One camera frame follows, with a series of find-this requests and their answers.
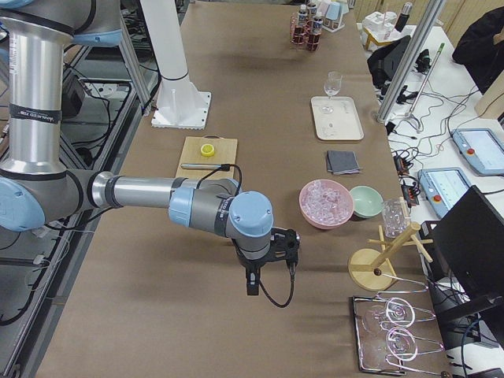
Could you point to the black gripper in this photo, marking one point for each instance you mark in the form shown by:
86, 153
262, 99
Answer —
252, 264

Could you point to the tea bottle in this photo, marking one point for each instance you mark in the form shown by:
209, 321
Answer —
300, 24
311, 10
315, 29

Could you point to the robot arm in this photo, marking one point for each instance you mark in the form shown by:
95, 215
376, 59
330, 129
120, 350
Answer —
37, 188

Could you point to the tea bottle front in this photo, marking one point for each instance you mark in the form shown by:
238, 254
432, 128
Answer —
315, 29

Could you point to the pink bowl of ice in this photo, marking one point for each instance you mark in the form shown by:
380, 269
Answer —
325, 204

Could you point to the wooden mug tree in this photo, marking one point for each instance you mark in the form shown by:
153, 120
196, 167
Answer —
372, 269

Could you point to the bamboo cutting board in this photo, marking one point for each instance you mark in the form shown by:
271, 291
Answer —
226, 150

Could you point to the half lemon slice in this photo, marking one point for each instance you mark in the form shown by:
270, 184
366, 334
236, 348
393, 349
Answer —
207, 150

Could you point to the green empty bowl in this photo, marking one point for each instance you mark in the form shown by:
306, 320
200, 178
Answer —
368, 202

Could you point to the grey folded cloth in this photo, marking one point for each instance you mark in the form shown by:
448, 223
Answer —
342, 162

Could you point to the clear glass mug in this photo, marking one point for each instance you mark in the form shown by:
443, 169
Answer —
394, 214

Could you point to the cream rabbit tray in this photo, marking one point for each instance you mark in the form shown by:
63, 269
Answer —
342, 124

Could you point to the clear wine glass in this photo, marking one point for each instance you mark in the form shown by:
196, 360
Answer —
332, 87

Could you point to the lower teach pendant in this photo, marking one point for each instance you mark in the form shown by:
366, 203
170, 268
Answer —
443, 187

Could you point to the teach pendant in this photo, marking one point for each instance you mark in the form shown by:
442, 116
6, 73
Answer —
443, 187
481, 149

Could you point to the black monitor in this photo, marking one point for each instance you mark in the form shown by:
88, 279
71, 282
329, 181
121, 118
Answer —
470, 239

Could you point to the upper teach pendant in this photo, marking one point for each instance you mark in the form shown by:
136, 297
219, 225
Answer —
481, 149

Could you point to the white cup rack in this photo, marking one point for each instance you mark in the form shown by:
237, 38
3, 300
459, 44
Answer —
332, 12

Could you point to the seated person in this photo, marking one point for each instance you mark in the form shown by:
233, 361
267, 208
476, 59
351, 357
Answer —
480, 49

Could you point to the wire glass holder rack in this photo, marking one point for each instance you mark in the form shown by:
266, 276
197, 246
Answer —
383, 327

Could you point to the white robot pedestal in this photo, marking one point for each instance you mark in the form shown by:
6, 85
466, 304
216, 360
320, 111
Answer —
179, 103

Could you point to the copper wire bottle basket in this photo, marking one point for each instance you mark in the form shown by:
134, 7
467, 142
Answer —
303, 44

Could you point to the aluminium frame post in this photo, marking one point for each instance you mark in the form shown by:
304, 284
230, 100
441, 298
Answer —
422, 31

